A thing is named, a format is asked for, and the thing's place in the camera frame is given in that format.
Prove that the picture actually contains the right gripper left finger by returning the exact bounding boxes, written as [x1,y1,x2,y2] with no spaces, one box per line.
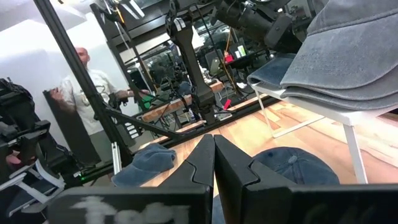
[46,134,215,224]

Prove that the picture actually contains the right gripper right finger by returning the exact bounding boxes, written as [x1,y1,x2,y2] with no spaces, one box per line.
[215,134,398,224]

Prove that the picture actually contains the blue baseball cap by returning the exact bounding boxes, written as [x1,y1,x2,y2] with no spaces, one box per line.
[111,142,177,188]
[252,146,341,186]
[247,52,298,89]

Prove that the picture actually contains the wooden workbench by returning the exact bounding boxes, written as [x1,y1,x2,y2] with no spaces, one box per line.
[138,79,224,124]

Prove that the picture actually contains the white perforated metal shelf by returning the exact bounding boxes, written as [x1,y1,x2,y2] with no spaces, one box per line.
[250,82,398,185]

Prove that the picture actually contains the person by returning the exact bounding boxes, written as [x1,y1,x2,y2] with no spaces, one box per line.
[49,46,150,162]

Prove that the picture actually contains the black panel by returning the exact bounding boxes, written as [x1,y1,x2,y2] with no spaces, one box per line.
[42,88,102,166]

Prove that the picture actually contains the grey metal stand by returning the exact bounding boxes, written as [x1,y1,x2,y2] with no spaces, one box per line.
[0,160,67,218]

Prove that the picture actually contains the black device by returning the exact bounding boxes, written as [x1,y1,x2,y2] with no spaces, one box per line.
[0,77,52,162]

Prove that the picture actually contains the black aluminium frame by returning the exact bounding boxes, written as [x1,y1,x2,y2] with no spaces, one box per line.
[32,0,280,187]

